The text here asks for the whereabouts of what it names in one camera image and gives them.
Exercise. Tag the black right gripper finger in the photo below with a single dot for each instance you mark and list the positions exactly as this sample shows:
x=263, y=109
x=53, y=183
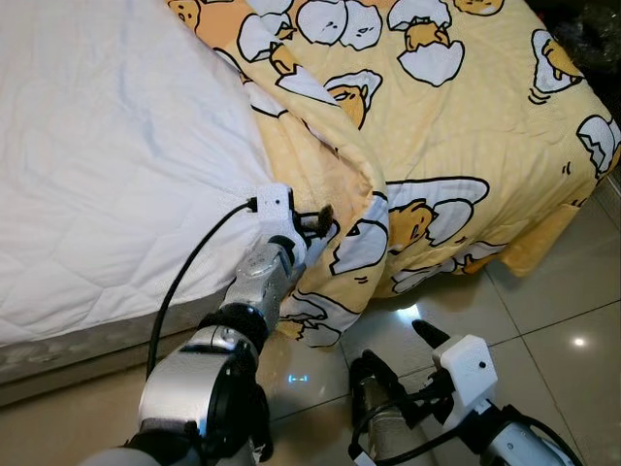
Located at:
x=429, y=333
x=369, y=367

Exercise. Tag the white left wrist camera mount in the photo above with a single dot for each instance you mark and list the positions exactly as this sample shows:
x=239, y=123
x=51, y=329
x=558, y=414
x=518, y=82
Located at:
x=275, y=204

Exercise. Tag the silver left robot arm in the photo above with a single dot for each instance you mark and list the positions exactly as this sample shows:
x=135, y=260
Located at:
x=194, y=379

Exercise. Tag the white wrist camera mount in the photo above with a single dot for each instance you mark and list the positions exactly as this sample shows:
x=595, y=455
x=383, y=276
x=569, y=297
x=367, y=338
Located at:
x=466, y=364
x=275, y=204

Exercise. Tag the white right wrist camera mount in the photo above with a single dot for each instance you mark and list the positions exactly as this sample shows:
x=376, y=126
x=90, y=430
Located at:
x=466, y=364

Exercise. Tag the yellow egg print blanket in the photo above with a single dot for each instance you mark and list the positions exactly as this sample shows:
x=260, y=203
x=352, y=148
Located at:
x=466, y=126

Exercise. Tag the white quilted mattress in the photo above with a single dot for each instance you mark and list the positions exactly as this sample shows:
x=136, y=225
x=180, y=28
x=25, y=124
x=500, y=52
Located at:
x=97, y=146

